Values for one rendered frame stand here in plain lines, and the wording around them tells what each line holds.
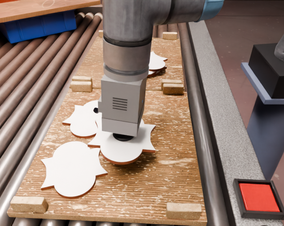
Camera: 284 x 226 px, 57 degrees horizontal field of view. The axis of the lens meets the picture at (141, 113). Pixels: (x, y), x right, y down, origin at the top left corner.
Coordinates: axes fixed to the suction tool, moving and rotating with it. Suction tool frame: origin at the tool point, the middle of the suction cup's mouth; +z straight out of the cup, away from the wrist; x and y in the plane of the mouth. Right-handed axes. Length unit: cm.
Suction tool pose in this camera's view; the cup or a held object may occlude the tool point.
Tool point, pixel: (123, 138)
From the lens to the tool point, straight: 52.6
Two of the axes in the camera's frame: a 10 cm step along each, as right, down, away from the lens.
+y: -1.7, 5.7, -8.0
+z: -0.7, 8.1, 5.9
